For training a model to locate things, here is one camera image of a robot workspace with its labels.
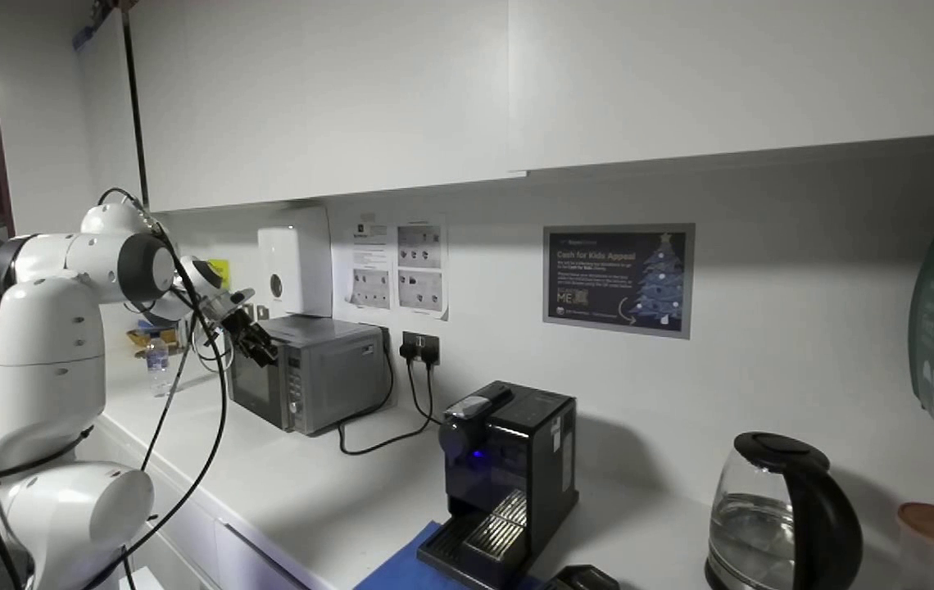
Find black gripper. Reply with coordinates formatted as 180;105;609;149
208;284;285;371

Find silver microwave body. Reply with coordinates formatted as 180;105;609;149
231;312;394;440

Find white paper towel dispenser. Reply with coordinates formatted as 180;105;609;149
255;207;336;321

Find small white header label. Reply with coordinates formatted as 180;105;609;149
351;213;394;250

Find white socket instruction sheet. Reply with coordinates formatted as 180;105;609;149
394;267;448;319

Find white upper cabinet door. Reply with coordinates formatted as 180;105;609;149
70;5;148;217
506;0;934;174
127;0;527;217

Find blue mat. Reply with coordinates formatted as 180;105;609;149
351;518;546;590

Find black coffee machine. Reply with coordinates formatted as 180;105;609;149
417;376;581;590

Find framed dark poster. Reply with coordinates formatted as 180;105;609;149
542;221;697;341

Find small black flat object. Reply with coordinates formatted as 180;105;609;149
546;560;622;590

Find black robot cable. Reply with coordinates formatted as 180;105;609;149
0;183;235;590

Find black microwave power cable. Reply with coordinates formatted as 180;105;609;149
330;360;440;457

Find double wall socket with plugs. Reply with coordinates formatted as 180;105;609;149
397;327;442;371

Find black coffee machine power cable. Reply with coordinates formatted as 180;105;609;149
421;363;448;427

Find wall power sockets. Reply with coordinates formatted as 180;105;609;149
394;221;445;270

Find glass kettle black handle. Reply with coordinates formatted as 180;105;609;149
702;430;865;590

